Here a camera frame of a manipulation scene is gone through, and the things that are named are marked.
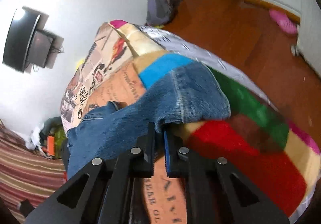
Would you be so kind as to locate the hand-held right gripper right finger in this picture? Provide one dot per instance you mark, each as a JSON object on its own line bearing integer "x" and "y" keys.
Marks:
{"x": 167, "y": 155}

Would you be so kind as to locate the black wall television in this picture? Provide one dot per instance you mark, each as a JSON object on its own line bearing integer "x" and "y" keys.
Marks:
{"x": 17, "y": 41}

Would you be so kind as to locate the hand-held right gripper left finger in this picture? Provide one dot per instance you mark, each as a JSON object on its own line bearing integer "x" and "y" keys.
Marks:
{"x": 147, "y": 155}

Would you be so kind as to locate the grey bag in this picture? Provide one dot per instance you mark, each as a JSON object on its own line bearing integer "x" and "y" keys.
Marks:
{"x": 160, "y": 3}

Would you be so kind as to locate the colourful block fleece blanket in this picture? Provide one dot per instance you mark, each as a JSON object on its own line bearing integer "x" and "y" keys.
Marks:
{"x": 238, "y": 163}

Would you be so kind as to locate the newspaper print bed sheet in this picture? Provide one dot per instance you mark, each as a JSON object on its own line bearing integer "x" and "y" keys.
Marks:
{"x": 82, "y": 83}

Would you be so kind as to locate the white crumpled cloth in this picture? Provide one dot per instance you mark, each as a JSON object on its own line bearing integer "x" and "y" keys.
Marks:
{"x": 36, "y": 138}

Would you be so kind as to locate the striped red-brown curtain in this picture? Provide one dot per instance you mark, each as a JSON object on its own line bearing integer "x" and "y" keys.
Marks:
{"x": 25, "y": 163}

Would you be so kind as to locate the green printed bag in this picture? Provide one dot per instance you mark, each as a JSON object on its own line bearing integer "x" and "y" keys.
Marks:
{"x": 59, "y": 138}

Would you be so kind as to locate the orange box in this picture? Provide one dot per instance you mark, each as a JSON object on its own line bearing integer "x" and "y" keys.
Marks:
{"x": 50, "y": 146}

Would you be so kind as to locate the blue denim jeans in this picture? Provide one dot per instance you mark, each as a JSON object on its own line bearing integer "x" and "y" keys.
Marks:
{"x": 163, "y": 103}

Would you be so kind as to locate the yellow hoop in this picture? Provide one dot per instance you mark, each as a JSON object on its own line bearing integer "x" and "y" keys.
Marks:
{"x": 79, "y": 62}

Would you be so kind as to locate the pink slipper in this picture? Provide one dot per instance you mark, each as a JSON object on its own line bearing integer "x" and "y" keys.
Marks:
{"x": 283, "y": 22}

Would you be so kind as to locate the small black wall monitor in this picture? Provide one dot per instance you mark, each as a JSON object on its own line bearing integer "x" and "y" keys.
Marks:
{"x": 40, "y": 48}

